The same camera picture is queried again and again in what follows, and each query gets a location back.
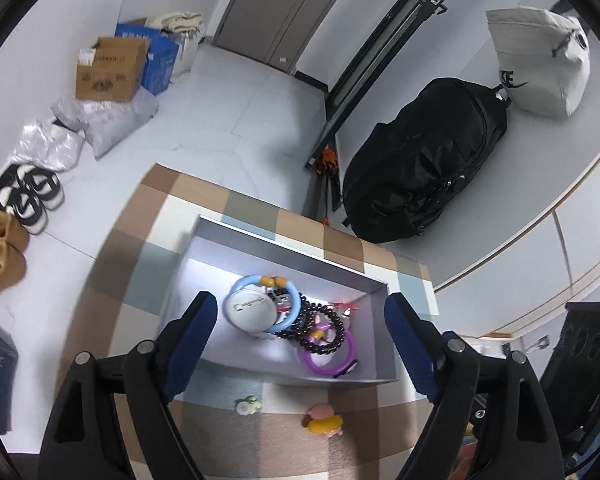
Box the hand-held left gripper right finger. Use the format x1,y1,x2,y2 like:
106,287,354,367
384,292,566,480

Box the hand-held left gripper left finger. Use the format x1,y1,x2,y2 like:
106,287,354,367
37,290,218,480

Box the white round compact case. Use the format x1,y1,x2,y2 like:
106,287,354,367
224,287,276,332

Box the black spiral bracelet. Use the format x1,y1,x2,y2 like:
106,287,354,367
300,305,349,357

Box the purple ring bracelet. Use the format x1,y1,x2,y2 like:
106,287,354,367
297,327,359,379

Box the grey cardboard box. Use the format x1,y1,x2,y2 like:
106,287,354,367
160,214,398,386

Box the red charm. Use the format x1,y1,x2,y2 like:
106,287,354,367
265,287,293,323

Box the blue ring bracelet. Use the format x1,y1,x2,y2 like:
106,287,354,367
228,274,302,335

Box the pink and yellow toy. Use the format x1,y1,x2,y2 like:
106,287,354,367
301,404,345,437

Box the black beaded bracelet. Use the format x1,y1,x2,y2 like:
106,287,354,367
280,293,327,346

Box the checked mat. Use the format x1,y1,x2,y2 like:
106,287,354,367
62,162,438,480

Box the black backpack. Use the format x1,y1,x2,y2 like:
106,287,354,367
341,77,512,244

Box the orange and black tripod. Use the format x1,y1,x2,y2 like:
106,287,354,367
305,142,346,226

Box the black and white slipper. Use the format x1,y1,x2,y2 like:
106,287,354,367
15,164,65,212
0,180,48,235

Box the grey plastic bag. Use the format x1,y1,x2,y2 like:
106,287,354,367
50,91,161,161

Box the silver plastic bag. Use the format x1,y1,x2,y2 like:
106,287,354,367
10,119,86,173

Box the brown cardboard box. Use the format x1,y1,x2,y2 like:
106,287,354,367
75,36,151,102

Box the blue cardboard box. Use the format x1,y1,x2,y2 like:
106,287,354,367
115,19,181,96

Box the white sack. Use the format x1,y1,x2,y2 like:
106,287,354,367
172,27,206,78

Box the white tote bag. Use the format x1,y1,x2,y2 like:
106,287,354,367
486,6,592,120

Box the black tripod with orange part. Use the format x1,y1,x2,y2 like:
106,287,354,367
302,0,451,171

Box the cream cloth bag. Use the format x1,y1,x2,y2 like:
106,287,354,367
150,10,203,36

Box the grey door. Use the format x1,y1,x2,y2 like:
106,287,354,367
212,0,368,73

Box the red string pendant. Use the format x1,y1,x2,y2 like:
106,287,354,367
327,300,360,318

